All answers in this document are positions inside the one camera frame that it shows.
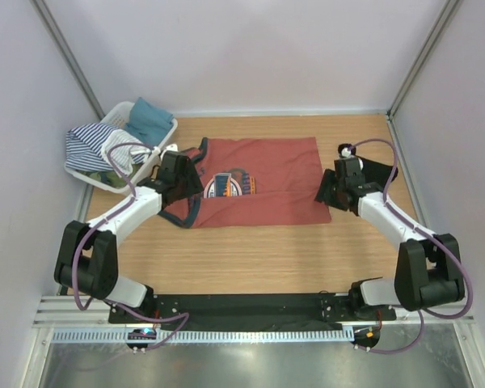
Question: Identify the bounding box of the white slotted cable duct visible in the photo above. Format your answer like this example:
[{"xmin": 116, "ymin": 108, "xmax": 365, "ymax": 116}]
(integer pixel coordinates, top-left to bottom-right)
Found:
[{"xmin": 51, "ymin": 327, "xmax": 354, "ymax": 344}]

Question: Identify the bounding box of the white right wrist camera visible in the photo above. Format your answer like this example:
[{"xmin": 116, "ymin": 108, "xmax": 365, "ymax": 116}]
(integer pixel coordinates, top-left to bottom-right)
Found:
[{"xmin": 339, "ymin": 146, "xmax": 364, "ymax": 170}]

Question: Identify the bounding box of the aluminium front rail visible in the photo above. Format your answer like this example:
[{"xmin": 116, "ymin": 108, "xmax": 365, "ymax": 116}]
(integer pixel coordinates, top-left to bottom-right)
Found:
[{"xmin": 33, "ymin": 296, "xmax": 110, "ymax": 327}]

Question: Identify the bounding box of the aluminium frame post left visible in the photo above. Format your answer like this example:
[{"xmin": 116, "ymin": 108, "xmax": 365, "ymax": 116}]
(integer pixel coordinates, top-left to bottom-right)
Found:
[{"xmin": 30, "ymin": 0, "xmax": 105, "ymax": 119}]

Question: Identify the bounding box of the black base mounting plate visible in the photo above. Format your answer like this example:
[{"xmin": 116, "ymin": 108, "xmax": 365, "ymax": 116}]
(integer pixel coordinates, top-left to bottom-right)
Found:
[{"xmin": 108, "ymin": 292, "xmax": 398, "ymax": 325}]

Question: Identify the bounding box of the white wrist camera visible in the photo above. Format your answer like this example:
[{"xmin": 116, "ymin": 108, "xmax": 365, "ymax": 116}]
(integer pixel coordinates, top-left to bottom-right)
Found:
[
  {"xmin": 153, "ymin": 143, "xmax": 179, "ymax": 158},
  {"xmin": 339, "ymin": 146, "xmax": 364, "ymax": 170}
]

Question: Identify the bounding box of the white plastic laundry basket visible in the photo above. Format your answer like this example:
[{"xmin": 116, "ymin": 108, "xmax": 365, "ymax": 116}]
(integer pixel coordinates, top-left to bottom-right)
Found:
[{"xmin": 65, "ymin": 98, "xmax": 178, "ymax": 195}]

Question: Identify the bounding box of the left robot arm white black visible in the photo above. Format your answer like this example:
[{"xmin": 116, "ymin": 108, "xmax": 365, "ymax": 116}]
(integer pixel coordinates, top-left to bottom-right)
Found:
[{"xmin": 54, "ymin": 150, "xmax": 203, "ymax": 323}]

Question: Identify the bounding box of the green camouflage garment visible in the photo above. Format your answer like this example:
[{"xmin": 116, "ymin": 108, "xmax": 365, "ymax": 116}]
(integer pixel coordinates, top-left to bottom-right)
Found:
[{"xmin": 77, "ymin": 170, "xmax": 128, "ymax": 190}]

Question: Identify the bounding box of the teal blue garment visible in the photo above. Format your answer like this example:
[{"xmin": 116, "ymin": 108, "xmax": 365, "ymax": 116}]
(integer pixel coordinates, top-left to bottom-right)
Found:
[{"xmin": 125, "ymin": 97, "xmax": 174, "ymax": 146}]

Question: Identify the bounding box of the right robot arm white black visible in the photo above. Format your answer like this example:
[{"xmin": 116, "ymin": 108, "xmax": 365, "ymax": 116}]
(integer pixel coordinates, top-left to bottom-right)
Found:
[{"xmin": 315, "ymin": 157, "xmax": 473, "ymax": 320}]

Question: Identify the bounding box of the red tank top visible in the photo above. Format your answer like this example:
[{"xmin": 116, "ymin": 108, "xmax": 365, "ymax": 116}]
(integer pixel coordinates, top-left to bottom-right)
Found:
[{"xmin": 159, "ymin": 137, "xmax": 331, "ymax": 229}]

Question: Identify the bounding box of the blue white striped garment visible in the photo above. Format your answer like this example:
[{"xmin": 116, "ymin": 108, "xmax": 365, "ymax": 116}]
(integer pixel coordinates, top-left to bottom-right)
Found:
[{"xmin": 65, "ymin": 123, "xmax": 152, "ymax": 175}]

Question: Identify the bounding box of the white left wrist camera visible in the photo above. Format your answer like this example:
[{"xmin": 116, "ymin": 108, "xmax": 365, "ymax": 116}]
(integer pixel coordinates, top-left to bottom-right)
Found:
[{"xmin": 153, "ymin": 143, "xmax": 179, "ymax": 158}]

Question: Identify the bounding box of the black tank top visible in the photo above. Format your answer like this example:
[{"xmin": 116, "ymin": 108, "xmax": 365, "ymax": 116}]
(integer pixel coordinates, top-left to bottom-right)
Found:
[{"xmin": 338, "ymin": 143, "xmax": 394, "ymax": 190}]

